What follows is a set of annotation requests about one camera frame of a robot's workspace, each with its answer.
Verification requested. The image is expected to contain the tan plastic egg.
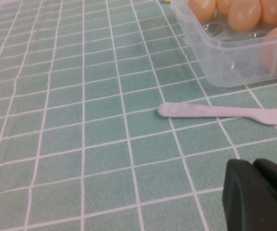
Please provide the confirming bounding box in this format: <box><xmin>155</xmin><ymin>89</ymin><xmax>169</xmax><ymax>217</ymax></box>
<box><xmin>260</xmin><ymin>26</ymin><xmax>277</xmax><ymax>75</ymax></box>
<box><xmin>187</xmin><ymin>0</ymin><xmax>217</xmax><ymax>24</ymax></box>
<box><xmin>215</xmin><ymin>0</ymin><xmax>235</xmax><ymax>17</ymax></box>
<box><xmin>260</xmin><ymin>0</ymin><xmax>277</xmax><ymax>26</ymax></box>
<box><xmin>227</xmin><ymin>0</ymin><xmax>262</xmax><ymax>32</ymax></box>

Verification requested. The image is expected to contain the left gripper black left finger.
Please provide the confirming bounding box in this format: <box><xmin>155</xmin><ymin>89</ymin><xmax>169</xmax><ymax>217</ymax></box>
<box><xmin>222</xmin><ymin>158</ymin><xmax>277</xmax><ymax>231</ymax></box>

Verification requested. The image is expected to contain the clear plastic egg box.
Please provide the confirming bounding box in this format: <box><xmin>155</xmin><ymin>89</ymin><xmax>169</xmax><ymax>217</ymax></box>
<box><xmin>169</xmin><ymin>0</ymin><xmax>277</xmax><ymax>88</ymax></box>

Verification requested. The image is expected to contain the green white checkered tablecloth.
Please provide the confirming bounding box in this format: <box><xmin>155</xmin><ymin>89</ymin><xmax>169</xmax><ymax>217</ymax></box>
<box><xmin>0</xmin><ymin>0</ymin><xmax>277</xmax><ymax>231</ymax></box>

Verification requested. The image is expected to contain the pink plastic knife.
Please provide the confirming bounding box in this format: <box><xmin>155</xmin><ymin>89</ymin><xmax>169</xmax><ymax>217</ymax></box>
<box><xmin>157</xmin><ymin>102</ymin><xmax>277</xmax><ymax>126</ymax></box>

